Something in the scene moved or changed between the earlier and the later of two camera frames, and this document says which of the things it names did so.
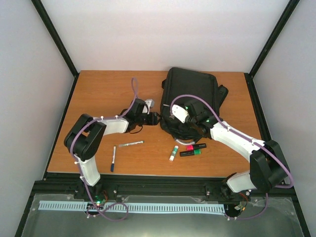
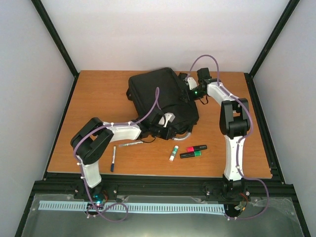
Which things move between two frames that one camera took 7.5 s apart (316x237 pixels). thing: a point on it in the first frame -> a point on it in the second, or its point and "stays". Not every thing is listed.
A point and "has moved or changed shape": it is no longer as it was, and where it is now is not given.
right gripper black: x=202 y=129 -> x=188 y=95
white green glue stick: x=176 y=148 stays
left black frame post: x=58 y=42 stays
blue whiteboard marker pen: x=112 y=166 stays
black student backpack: x=179 y=82 has moved or changed shape
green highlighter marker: x=194 y=152 stays
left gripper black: x=153 y=120 -> x=169 y=130
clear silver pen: x=125 y=144 stays
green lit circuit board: x=99 y=199 stays
